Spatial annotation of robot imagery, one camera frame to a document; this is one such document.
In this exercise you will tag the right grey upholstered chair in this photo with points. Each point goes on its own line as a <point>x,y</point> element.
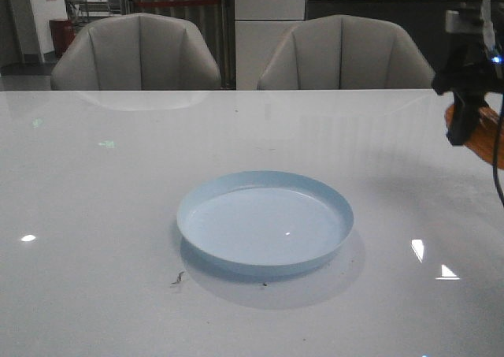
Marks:
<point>343,52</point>

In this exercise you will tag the white cabinet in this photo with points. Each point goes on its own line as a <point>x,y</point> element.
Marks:
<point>259,25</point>

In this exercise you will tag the light blue round plate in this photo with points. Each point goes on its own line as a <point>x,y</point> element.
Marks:
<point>265,223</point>

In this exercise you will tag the red barrier belt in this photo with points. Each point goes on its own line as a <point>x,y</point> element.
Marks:
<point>176,3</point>

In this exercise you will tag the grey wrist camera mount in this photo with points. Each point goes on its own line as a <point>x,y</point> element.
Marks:
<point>485,21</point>

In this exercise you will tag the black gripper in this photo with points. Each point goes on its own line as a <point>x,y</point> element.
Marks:
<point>471,71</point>

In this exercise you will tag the grey upholstered chair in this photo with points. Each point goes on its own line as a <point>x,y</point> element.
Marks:
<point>137,52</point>
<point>343,52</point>

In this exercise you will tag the dark counter with white top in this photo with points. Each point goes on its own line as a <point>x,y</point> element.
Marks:
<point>423,20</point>

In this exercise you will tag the left grey upholstered chair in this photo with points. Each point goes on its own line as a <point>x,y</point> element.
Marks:
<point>137,52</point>

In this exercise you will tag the red trash bin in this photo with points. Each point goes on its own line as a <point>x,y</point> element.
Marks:
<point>62,33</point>

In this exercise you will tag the orange plastic corn cob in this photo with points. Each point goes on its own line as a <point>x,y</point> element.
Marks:
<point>481,140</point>

